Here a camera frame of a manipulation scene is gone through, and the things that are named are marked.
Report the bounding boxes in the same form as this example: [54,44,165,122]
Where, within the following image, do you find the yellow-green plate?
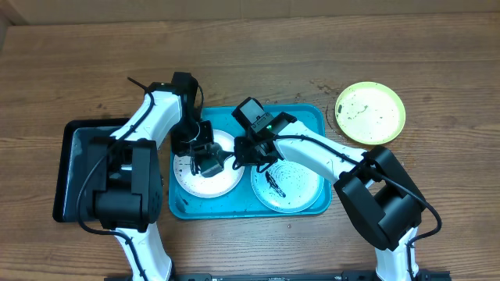
[334,81,406,145]

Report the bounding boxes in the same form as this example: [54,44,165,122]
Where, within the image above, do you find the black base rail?
[103,269,452,281]

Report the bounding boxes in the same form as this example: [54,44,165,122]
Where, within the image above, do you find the brown cardboard backdrop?
[1,0,499,25]

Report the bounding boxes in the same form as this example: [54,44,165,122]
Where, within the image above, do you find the blue plastic tray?
[168,104,332,219]

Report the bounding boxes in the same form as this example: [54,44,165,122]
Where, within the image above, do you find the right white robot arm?
[232,98,450,280]

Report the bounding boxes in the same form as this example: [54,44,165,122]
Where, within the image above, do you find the dark green sponge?
[198,155,225,178]

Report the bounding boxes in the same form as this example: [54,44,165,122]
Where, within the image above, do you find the black water tray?
[52,118,129,222]

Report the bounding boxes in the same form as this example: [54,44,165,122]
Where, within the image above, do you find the light blue plate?
[250,160,324,214]

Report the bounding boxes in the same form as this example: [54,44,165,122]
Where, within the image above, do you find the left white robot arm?
[75,72,232,280]

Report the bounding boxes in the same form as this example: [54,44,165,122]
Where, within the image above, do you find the white plate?
[173,155,245,198]

